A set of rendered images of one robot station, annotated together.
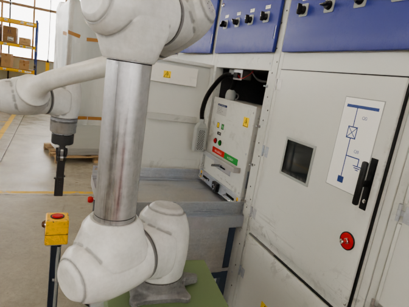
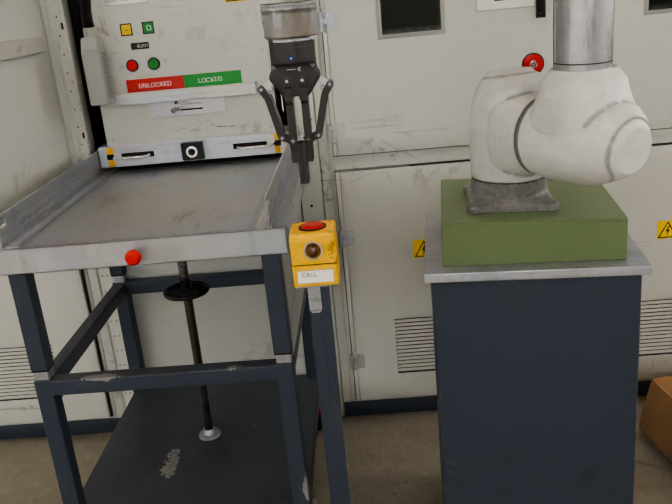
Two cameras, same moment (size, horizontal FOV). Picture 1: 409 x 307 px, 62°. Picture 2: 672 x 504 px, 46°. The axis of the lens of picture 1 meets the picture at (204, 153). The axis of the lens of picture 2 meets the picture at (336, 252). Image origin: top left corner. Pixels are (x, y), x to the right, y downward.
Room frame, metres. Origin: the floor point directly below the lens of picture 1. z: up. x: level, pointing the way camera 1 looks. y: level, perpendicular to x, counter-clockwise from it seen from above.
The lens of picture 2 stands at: (0.54, 1.66, 1.30)
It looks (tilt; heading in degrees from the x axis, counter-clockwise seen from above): 19 degrees down; 298
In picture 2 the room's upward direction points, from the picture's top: 5 degrees counter-clockwise
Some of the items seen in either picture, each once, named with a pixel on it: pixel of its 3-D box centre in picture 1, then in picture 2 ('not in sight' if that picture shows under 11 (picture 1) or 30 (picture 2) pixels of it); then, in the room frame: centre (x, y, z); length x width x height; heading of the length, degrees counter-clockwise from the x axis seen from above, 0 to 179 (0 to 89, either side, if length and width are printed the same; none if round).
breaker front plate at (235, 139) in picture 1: (225, 144); (180, 58); (1.91, -0.11, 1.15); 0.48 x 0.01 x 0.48; 25
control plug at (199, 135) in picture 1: (199, 137); (97, 70); (2.07, 0.04, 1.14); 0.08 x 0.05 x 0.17; 115
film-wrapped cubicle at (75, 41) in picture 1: (94, 84); not in sight; (5.41, 1.87, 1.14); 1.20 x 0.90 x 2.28; 127
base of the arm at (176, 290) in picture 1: (163, 277); (507, 185); (0.97, 0.07, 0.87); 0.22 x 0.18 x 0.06; 110
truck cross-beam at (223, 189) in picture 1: (220, 186); (195, 148); (1.91, -0.12, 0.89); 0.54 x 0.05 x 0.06; 25
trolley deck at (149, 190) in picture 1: (161, 198); (173, 206); (1.77, 0.19, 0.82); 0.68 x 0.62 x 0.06; 115
